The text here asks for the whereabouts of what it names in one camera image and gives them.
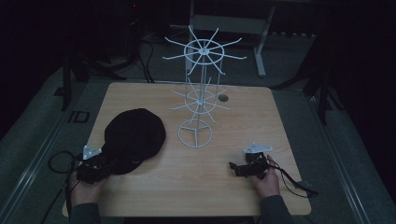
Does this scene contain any black floor bracket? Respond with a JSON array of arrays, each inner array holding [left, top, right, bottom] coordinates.
[[67, 110, 92, 124]]

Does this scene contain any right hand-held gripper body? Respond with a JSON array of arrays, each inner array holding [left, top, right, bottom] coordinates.
[[237, 142, 274, 179]]

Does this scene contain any white metal desk frame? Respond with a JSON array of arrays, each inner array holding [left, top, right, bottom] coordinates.
[[185, 0, 281, 78]]

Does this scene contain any black floor cable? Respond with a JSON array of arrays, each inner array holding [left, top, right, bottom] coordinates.
[[136, 34, 188, 84]]

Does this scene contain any white wire hook rack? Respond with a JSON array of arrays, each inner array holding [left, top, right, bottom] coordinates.
[[162, 25, 248, 148]]

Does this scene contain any person's left hand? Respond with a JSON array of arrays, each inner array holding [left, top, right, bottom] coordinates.
[[70, 177, 106, 207]]

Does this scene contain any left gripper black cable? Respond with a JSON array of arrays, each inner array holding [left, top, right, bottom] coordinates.
[[39, 150, 82, 224]]

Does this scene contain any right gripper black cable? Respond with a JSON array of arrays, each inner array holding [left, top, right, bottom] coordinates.
[[266, 160, 319, 199]]

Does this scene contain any person's right hand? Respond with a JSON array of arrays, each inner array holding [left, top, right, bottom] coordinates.
[[251, 154, 281, 200]]

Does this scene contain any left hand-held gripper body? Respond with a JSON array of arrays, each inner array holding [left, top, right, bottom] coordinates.
[[76, 145, 117, 185]]

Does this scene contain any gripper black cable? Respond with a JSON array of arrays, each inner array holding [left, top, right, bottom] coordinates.
[[39, 150, 82, 224], [266, 160, 319, 199]]

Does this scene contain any black cap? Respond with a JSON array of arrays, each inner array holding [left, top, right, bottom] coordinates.
[[104, 107, 167, 175]]

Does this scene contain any dark metal stand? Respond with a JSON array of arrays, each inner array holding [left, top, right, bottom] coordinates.
[[274, 18, 347, 125], [61, 18, 148, 112]]

